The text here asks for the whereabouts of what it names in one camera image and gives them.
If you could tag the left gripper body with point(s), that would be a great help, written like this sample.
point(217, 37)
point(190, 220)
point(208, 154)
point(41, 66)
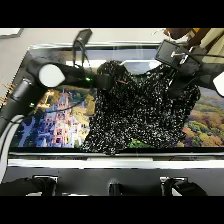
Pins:
point(100, 81)

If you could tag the white and brown clothes hanger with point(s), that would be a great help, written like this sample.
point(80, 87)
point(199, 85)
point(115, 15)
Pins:
point(122, 81)

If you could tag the black speckled garment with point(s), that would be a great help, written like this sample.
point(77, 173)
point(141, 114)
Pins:
point(140, 113)

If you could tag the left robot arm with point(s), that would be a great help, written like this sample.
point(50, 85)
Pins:
point(23, 96)

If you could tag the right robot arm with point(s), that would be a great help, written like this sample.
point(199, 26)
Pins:
point(203, 78)

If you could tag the brown garment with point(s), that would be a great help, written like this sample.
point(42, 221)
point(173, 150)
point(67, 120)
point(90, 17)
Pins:
point(176, 32)

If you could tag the cream garment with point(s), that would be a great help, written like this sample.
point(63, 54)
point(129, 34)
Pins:
point(216, 45)

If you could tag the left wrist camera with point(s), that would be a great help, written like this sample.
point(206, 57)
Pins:
point(82, 35)

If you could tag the silver frame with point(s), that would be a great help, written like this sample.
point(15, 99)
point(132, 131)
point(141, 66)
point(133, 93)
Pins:
point(133, 164)

